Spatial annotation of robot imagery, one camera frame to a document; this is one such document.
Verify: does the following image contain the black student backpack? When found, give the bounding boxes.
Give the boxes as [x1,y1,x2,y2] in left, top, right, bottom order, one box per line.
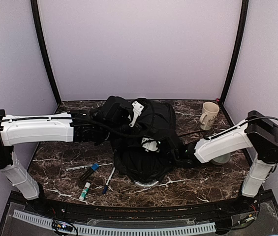
[104,98,181,184]

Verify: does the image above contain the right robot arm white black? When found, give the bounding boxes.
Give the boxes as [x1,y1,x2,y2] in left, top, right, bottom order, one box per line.
[180,111,278,213]

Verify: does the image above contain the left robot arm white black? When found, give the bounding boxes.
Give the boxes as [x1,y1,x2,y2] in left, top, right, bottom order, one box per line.
[0,108,142,214]

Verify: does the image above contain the black marker blue cap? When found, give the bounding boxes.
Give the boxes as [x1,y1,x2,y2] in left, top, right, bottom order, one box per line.
[79,163,99,181]

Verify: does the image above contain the thin white pen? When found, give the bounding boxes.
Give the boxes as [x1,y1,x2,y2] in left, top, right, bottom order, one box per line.
[66,164,92,172]

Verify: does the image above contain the white pen blue cap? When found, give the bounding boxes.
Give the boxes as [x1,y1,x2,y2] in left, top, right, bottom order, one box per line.
[102,167,116,194]

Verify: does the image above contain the white green glue stick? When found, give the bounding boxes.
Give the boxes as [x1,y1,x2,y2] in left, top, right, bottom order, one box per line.
[79,182,91,201]

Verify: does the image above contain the white ceramic mug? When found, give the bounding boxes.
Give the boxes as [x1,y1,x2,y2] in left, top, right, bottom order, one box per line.
[199,102,219,131]

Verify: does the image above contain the pale green ceramic bowl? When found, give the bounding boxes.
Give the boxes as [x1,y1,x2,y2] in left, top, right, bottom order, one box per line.
[210,153,231,165]

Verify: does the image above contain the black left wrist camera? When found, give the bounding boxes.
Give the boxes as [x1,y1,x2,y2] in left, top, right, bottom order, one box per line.
[102,96,145,128]

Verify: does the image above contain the white slotted cable duct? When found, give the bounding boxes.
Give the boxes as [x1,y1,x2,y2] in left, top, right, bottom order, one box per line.
[12,210,216,236]

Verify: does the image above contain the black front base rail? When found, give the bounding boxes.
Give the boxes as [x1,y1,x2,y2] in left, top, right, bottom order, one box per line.
[5,189,275,222]

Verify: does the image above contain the black left corner post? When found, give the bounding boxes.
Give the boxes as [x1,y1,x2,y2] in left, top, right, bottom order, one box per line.
[30,0,62,105]

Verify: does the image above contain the black corner post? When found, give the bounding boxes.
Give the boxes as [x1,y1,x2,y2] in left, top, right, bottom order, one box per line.
[30,0,62,105]
[219,0,249,106]

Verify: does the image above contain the black right corner post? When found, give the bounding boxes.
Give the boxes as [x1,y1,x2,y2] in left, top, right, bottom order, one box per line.
[219,0,249,106]

